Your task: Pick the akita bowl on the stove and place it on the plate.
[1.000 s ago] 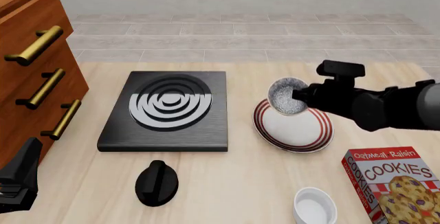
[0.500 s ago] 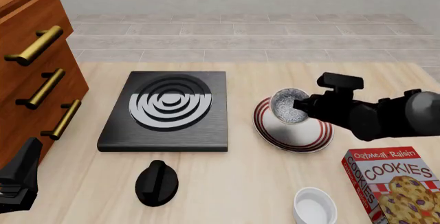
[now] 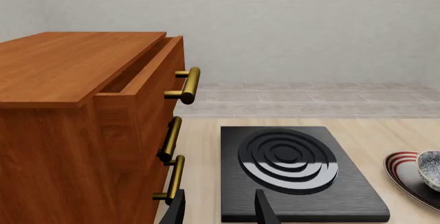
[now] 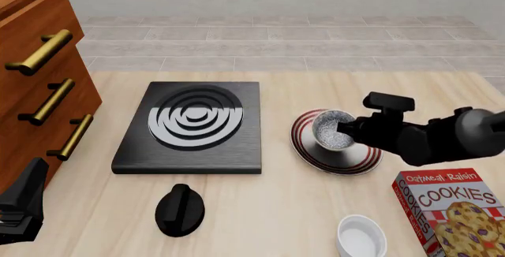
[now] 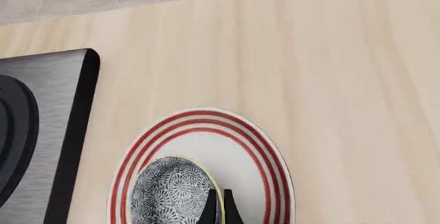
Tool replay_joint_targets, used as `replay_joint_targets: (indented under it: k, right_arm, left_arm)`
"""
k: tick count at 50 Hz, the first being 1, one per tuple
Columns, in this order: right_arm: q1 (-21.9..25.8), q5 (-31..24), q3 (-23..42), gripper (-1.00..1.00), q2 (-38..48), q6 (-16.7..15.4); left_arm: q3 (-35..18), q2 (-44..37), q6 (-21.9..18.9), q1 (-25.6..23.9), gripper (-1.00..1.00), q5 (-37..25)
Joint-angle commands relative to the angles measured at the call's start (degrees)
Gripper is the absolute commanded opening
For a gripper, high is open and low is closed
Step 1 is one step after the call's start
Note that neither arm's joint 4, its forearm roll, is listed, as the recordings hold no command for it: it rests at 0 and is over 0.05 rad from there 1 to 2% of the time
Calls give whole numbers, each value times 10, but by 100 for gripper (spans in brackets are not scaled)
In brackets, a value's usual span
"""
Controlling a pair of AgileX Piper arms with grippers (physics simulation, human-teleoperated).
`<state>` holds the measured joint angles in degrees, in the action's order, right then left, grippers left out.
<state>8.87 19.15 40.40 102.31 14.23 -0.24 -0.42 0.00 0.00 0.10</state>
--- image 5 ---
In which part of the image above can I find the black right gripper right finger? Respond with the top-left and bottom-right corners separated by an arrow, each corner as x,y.
223,189 -> 245,224

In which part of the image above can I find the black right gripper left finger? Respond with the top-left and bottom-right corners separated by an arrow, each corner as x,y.
199,189 -> 218,224

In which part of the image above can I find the black patterned bowl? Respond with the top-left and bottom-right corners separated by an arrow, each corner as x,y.
129,154 -> 226,224

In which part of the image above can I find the white plate with red rings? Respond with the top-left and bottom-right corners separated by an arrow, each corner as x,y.
107,107 -> 296,224

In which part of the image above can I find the flat black stove plate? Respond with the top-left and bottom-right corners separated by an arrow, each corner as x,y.
0,48 -> 102,224

